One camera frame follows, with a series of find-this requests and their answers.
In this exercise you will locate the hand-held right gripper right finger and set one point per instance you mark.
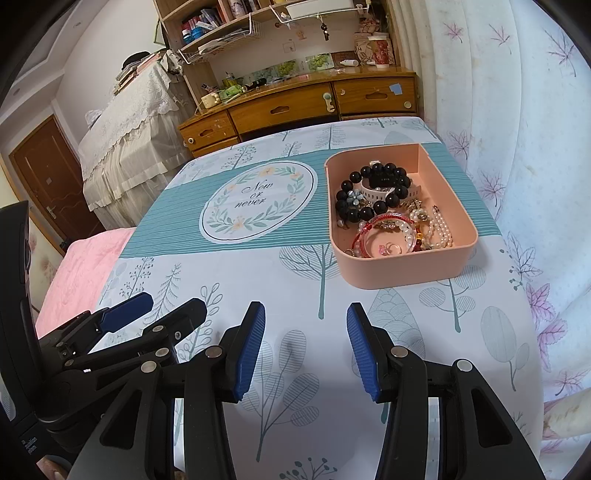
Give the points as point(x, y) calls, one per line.
point(364, 350)

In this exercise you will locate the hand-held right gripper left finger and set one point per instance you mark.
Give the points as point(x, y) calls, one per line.
point(249, 350)

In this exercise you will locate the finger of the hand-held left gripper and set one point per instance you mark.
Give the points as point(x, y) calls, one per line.
point(127, 311)
point(180, 318)

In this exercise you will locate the pink plastic storage box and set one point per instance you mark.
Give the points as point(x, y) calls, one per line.
point(401, 272)

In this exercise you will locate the blue flower brooch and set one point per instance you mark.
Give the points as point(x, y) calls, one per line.
point(355, 197)

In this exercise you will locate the pink smartwatch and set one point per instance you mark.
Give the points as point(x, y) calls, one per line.
point(374, 191)

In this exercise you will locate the person's left hand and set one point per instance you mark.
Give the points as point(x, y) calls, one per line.
point(55, 471)

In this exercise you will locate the tree print tablecloth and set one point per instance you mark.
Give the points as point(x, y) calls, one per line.
point(300, 286)

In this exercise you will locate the brown wooden door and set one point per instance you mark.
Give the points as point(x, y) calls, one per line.
point(41, 175)

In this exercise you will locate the cream mug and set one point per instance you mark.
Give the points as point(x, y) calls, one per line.
point(211, 100)

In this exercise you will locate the wooden desk hutch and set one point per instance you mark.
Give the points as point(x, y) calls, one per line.
point(189, 83)

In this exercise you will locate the stack of books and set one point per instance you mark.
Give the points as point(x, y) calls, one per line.
point(138, 69)

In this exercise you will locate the green and white hook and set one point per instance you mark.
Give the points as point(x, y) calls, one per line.
point(328, 102)

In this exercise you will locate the green plant picture strip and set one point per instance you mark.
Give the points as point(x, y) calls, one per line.
point(295, 67)

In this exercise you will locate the red floral cup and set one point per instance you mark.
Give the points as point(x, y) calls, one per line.
point(381, 53)

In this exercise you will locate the floral storage box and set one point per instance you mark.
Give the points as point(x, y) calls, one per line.
point(362, 48)

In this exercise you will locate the hanging keys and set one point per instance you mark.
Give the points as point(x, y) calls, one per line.
point(325, 30)

